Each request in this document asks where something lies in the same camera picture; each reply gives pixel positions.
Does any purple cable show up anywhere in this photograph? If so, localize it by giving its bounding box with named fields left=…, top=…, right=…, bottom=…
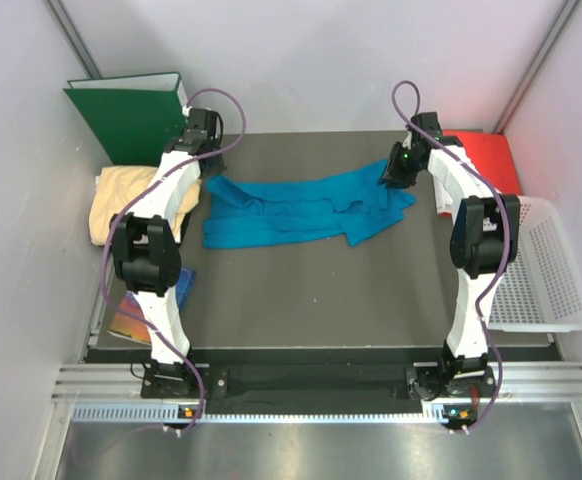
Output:
left=390, top=79, right=517, bottom=434
left=100, top=87, right=248, bottom=436

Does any white slotted cable duct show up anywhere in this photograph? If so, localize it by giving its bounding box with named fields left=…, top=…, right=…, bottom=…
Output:
left=70, top=402, right=477, bottom=424

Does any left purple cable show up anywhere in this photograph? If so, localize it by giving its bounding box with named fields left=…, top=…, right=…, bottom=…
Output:
left=100, top=87, right=248, bottom=436

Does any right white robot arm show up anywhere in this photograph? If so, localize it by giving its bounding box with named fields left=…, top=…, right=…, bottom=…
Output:
left=379, top=112, right=520, bottom=401

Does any red folder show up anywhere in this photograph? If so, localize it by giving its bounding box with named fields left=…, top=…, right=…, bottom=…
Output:
left=444, top=130, right=523, bottom=195

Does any folded cream t shirt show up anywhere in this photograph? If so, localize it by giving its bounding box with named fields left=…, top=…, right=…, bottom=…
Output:
left=89, top=166, right=202, bottom=246

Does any colourful book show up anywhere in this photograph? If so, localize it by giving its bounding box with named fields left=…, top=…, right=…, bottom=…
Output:
left=108, top=267, right=197, bottom=345

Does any aluminium rail frame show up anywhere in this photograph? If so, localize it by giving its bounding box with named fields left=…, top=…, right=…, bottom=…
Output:
left=52, top=361, right=582, bottom=403

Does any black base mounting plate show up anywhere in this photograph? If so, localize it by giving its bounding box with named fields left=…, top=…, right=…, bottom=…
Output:
left=142, top=364, right=495, bottom=408

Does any blue t shirt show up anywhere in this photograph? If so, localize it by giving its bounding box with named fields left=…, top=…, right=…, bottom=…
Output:
left=203, top=160, right=417, bottom=249

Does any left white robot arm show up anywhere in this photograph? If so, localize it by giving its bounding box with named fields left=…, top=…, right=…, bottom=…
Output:
left=112, top=108, right=223, bottom=399

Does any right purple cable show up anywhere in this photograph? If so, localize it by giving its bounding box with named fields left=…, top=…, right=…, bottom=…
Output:
left=390, top=79, right=517, bottom=434

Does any white plastic basket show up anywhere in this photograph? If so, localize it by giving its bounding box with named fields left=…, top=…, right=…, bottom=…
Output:
left=489, top=196, right=582, bottom=333

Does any green ring binder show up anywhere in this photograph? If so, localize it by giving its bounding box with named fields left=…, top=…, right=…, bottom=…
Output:
left=64, top=72, right=187, bottom=167

